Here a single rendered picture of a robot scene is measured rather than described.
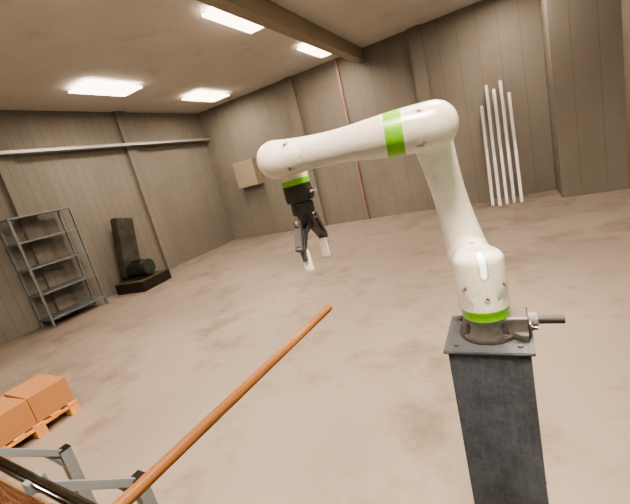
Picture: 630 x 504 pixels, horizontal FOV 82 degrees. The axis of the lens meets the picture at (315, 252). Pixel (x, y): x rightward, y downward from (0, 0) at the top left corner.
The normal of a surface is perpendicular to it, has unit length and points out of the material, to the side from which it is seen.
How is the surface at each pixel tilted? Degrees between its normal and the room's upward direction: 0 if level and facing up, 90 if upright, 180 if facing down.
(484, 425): 90
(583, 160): 90
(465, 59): 90
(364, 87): 90
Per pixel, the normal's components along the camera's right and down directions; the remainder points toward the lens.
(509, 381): -0.43, 0.31
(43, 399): 0.86, -0.10
